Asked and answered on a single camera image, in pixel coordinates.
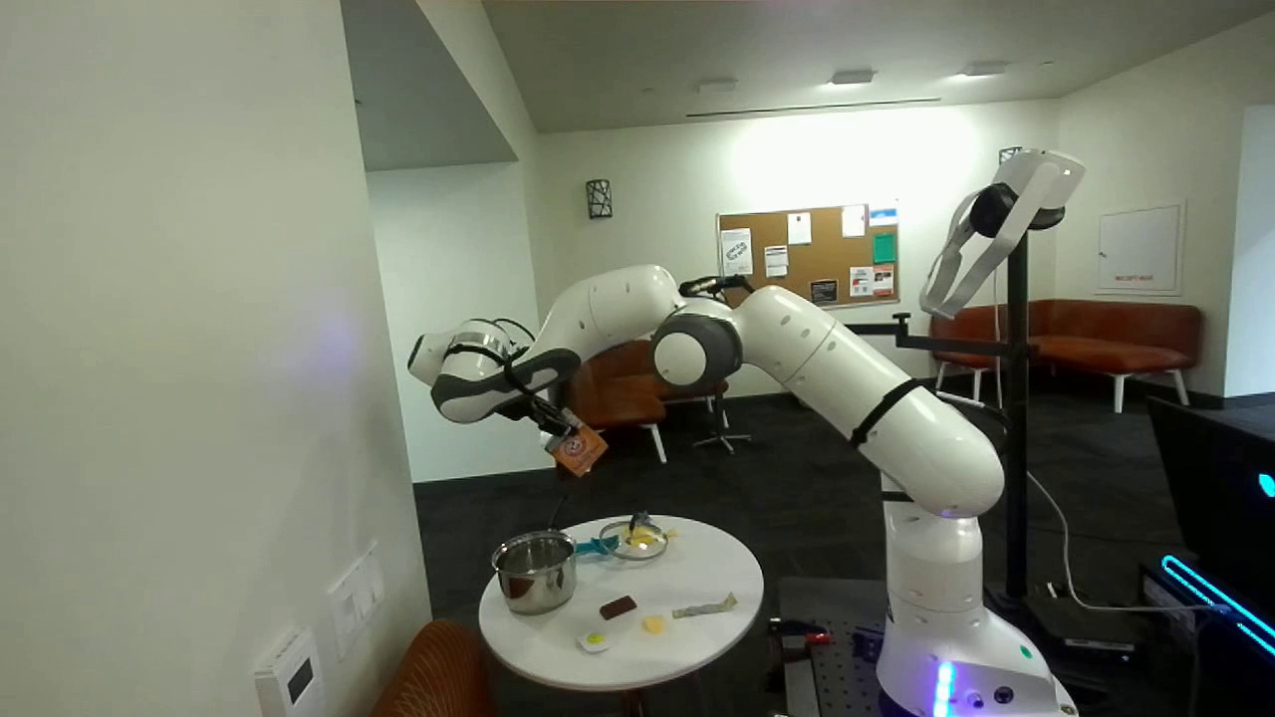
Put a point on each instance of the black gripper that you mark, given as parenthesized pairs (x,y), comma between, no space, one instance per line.
(543,402)

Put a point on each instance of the orange baking soda box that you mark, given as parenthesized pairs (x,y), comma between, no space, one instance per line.
(582,455)

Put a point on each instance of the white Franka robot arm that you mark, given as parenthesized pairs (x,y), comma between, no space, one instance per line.
(821,371)

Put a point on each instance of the stainless steel pot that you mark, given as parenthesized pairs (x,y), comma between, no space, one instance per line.
(535,580)

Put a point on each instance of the orange armchair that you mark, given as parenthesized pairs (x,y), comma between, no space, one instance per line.
(623,392)

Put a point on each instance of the small blue utensil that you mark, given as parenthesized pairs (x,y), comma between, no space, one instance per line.
(591,544)

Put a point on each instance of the clear glass bowl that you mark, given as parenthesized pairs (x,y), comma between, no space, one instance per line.
(633,544)

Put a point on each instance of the yellow round food piece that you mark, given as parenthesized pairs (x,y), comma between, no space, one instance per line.
(641,541)

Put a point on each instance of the small round side table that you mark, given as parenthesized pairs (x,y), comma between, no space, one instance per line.
(721,424)

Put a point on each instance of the brown chocolate piece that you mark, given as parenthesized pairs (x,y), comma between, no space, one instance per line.
(620,608)

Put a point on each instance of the large white pinned paper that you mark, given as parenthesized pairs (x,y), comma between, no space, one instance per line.
(734,254)

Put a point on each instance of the small yellow wrapped candy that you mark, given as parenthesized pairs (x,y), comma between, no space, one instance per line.
(594,641)

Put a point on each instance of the large yellow wrapped candy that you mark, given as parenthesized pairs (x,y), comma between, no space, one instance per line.
(656,625)

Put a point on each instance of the orange patterned sofa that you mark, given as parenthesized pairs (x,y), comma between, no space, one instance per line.
(438,670)

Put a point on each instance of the small white pinned paper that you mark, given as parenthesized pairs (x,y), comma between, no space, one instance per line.
(798,229)

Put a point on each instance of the cork notice board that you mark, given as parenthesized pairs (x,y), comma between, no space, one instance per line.
(826,257)

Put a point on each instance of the red white pinned flyer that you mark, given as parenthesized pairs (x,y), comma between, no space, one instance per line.
(869,281)

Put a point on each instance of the red clamp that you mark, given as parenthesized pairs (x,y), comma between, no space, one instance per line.
(798,641)

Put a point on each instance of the green pinned paper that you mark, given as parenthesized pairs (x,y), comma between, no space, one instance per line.
(886,249)

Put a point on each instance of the black mounting platform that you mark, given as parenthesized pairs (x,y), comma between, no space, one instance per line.
(829,663)

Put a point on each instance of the orange sofa white legs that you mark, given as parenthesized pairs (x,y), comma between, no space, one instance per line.
(1089,339)

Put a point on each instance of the black monitor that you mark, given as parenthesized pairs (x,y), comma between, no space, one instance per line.
(1218,500)

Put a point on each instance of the blue LED strip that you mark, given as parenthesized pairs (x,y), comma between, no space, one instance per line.
(1201,590)

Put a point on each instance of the white wall outlet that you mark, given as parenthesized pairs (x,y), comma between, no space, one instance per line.
(287,677)

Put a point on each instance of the camera on tripod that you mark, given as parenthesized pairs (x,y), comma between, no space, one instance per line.
(1017,203)

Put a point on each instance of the white wall panel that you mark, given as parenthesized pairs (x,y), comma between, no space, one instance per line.
(1135,249)

